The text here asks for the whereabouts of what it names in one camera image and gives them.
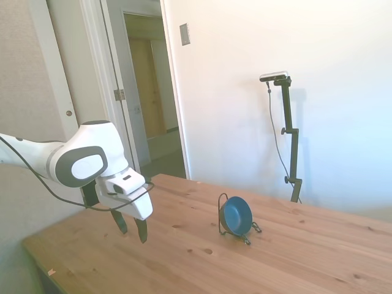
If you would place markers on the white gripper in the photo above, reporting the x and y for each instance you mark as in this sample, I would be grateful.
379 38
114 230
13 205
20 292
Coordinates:
139 208

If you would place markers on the blue bowl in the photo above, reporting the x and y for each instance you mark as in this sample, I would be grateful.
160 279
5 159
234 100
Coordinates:
237 217

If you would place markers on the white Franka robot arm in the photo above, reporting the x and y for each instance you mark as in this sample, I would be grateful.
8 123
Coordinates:
92 144

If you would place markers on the white hinged door panel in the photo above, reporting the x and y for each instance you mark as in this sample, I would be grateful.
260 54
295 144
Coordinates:
131 122

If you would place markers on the round metal door knob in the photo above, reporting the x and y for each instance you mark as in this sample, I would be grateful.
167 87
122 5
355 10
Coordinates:
69 113

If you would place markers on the metal door hinge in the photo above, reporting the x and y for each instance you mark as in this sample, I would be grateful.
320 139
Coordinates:
119 94

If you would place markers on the wooden hallway door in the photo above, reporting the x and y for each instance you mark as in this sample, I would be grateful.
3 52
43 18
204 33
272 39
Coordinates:
147 92

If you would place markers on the white door with knob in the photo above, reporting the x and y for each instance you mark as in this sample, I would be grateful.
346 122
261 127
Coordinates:
61 61

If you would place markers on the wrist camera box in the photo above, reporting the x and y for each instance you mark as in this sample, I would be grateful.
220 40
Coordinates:
90 194

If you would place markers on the black jointed camera stand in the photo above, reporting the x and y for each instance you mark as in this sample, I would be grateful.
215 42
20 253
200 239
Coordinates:
294 159

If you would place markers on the grey wall switch plate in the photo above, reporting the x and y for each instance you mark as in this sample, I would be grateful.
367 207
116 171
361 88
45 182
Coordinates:
185 34

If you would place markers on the silver camera on stand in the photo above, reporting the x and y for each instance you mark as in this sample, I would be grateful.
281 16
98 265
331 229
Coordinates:
274 76

